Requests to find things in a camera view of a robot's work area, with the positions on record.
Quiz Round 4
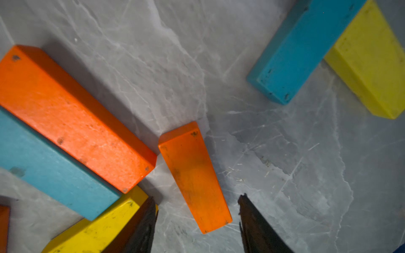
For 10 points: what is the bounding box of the long orange block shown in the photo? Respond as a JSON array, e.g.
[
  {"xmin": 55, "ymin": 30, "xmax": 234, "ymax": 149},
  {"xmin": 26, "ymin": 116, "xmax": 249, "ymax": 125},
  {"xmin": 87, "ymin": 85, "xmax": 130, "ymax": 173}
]
[{"xmin": 1, "ymin": 45, "xmax": 157, "ymax": 193}]

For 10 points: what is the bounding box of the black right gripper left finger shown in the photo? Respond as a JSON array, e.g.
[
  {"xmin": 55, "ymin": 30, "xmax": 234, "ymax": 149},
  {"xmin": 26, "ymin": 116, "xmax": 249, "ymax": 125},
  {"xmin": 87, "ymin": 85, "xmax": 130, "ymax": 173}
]
[{"xmin": 103, "ymin": 197, "xmax": 158, "ymax": 253}]

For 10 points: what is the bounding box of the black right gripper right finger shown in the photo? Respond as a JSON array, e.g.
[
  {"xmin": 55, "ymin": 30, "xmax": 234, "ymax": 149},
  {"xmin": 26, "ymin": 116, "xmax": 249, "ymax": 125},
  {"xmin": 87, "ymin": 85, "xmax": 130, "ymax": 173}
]
[{"xmin": 238, "ymin": 194, "xmax": 293, "ymax": 253}]

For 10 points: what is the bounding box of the yellow block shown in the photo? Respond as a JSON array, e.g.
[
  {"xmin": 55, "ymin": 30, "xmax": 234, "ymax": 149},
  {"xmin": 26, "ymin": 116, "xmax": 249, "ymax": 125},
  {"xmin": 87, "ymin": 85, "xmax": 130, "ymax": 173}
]
[
  {"xmin": 43, "ymin": 186, "xmax": 149, "ymax": 253},
  {"xmin": 324, "ymin": 1, "xmax": 405, "ymax": 120}
]

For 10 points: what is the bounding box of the orange block bottom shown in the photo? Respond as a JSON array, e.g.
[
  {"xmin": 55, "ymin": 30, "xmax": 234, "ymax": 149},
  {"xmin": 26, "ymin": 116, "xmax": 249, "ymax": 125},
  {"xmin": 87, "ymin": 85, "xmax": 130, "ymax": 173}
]
[{"xmin": 0, "ymin": 206, "xmax": 11, "ymax": 253}]

